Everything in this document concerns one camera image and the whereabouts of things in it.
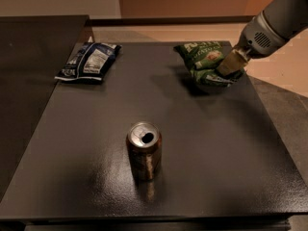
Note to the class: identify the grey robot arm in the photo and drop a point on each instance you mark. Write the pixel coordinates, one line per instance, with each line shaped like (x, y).
(286, 17)

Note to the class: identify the blue white chip bag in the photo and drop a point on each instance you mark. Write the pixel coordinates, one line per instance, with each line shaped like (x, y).
(91, 62)

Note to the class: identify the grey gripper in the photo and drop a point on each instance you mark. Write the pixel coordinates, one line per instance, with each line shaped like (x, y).
(256, 39)

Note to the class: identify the orange soda can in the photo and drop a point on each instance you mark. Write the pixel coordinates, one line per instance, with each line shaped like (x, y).
(144, 145)

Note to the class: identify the green jalapeno chip bag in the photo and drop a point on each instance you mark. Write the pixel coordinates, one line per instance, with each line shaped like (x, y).
(201, 60)

